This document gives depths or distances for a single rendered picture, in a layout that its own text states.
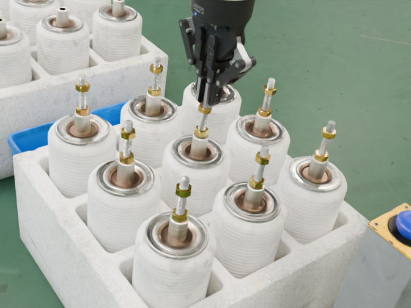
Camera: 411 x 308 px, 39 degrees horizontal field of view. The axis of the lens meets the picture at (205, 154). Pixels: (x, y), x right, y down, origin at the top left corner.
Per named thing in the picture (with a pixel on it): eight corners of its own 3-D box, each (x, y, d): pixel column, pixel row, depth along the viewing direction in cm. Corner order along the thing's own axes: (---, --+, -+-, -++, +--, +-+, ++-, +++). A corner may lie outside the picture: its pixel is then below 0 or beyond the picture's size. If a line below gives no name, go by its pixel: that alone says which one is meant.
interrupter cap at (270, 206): (283, 227, 72) (284, 223, 71) (223, 222, 71) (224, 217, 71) (277, 187, 78) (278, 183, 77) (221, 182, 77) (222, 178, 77)
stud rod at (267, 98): (262, 125, 86) (272, 82, 81) (257, 121, 87) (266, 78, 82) (266, 123, 87) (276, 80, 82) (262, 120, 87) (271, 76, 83)
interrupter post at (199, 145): (186, 150, 82) (189, 131, 80) (202, 147, 83) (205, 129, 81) (192, 160, 80) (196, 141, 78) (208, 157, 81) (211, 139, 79)
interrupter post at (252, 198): (261, 211, 74) (266, 192, 72) (243, 209, 73) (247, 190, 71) (260, 198, 75) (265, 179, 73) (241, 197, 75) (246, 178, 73)
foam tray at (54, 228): (203, 168, 118) (215, 95, 107) (342, 302, 95) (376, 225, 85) (19, 238, 97) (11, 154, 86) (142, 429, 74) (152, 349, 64)
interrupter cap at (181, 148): (164, 141, 83) (164, 137, 82) (212, 134, 85) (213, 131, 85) (181, 174, 77) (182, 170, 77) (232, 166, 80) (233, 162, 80)
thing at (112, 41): (122, 76, 129) (125, 0, 118) (145, 97, 124) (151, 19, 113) (83, 86, 124) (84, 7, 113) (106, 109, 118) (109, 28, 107)
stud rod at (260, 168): (257, 197, 73) (268, 150, 68) (249, 194, 73) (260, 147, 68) (259, 192, 74) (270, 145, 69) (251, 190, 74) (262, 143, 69)
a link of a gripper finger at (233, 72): (237, 58, 66) (211, 75, 71) (243, 73, 66) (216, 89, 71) (255, 54, 68) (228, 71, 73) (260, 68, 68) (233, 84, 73)
